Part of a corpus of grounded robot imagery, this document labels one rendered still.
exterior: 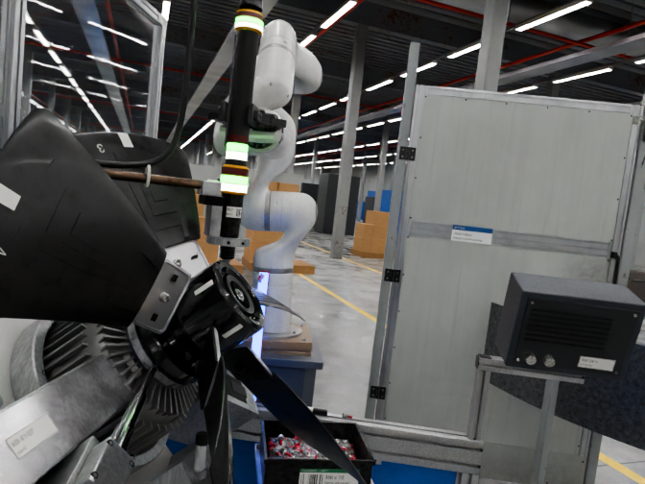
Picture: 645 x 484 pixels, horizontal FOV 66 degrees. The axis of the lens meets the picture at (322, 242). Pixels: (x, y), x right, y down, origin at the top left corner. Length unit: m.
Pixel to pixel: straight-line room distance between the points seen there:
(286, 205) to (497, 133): 1.50
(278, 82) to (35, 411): 0.82
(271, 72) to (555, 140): 1.87
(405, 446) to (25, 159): 1.00
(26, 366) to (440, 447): 0.89
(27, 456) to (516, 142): 2.47
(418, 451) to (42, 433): 0.89
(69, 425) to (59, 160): 0.28
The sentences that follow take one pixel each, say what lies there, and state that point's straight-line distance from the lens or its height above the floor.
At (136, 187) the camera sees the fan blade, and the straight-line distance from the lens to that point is 0.85.
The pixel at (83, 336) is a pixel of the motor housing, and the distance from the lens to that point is 0.75.
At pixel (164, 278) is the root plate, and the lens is 0.69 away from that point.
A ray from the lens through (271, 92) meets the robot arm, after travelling 1.16.
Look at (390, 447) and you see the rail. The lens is 1.28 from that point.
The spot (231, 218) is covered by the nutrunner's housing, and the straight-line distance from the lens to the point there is 0.81.
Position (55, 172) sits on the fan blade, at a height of 1.37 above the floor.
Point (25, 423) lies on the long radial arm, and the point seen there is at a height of 1.13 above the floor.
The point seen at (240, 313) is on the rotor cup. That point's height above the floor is 1.21.
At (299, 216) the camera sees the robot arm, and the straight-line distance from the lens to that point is 1.44.
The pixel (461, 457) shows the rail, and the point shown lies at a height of 0.82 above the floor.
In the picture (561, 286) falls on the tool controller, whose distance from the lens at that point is 1.23.
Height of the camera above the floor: 1.37
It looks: 5 degrees down
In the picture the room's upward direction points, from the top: 6 degrees clockwise
